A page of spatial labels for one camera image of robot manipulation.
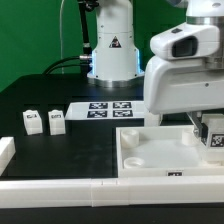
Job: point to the white square table top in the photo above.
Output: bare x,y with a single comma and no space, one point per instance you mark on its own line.
166,151

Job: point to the white marker sheet with tags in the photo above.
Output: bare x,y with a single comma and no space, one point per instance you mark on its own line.
105,110

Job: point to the white left fence piece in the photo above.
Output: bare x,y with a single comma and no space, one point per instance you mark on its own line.
7,151

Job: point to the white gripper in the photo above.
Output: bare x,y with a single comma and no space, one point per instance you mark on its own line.
183,86

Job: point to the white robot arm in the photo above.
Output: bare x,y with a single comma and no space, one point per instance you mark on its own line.
115,60

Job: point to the white front fence rail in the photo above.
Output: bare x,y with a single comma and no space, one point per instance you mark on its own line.
111,192

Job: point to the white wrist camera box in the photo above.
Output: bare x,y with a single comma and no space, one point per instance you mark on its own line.
186,41

